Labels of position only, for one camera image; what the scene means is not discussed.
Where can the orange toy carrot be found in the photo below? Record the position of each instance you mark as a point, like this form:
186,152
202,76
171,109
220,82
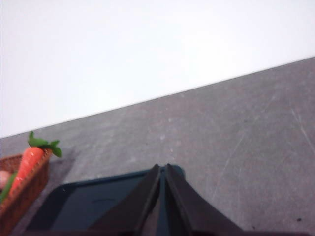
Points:
27,162

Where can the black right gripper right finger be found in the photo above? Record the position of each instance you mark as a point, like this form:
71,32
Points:
197,211

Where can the black flat tray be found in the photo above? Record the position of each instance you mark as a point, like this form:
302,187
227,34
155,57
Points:
73,204

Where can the green chili pepper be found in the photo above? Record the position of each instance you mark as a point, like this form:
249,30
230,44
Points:
7,189

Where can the brown egg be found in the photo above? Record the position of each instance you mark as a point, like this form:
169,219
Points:
3,178

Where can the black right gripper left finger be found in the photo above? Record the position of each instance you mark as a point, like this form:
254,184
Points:
133,209

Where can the brown wicker basket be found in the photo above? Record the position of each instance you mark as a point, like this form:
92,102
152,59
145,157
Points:
24,196

